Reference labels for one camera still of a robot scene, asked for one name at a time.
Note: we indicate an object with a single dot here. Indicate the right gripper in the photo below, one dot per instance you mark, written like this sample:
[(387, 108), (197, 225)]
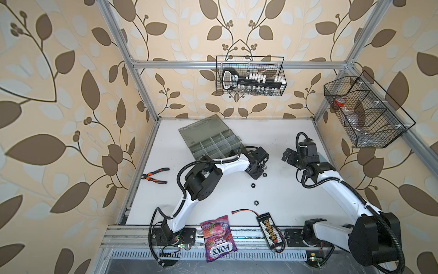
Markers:
[(290, 160)]

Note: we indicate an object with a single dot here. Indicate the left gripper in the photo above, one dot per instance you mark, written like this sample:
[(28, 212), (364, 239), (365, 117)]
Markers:
[(259, 174)]

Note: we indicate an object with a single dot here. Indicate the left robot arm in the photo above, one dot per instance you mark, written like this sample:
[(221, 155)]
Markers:
[(197, 181)]

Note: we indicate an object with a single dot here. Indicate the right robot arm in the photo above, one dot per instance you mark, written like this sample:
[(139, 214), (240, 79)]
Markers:
[(373, 237)]

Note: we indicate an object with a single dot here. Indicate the grey plastic organizer box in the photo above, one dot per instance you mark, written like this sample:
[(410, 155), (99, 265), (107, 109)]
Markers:
[(210, 137)]

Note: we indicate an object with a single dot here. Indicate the red item in basket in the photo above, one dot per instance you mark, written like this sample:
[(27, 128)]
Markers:
[(339, 102)]

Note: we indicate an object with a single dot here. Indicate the black parallel charging board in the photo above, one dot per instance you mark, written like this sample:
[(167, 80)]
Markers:
[(271, 233)]

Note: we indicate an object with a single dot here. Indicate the socket set with ratchet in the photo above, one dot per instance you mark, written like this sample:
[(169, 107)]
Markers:
[(230, 80)]

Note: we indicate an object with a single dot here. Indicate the purple Fox's candy bag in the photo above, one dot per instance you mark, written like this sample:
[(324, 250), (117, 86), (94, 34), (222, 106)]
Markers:
[(218, 238)]

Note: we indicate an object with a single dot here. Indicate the red black wire lead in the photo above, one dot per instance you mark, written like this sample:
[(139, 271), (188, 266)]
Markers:
[(244, 210)]

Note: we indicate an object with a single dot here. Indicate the black wire basket right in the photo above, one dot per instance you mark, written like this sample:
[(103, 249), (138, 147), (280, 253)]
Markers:
[(373, 117)]

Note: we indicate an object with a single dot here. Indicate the black wire basket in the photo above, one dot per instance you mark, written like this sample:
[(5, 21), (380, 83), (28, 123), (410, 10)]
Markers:
[(373, 117), (268, 65)]

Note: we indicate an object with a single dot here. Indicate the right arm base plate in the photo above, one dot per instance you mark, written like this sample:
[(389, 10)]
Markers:
[(294, 239)]

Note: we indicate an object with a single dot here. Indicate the black wire basket centre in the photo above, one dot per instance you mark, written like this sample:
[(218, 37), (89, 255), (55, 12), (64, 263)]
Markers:
[(268, 65)]

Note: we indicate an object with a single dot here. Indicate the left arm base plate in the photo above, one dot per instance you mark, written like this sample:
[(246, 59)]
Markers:
[(161, 237)]

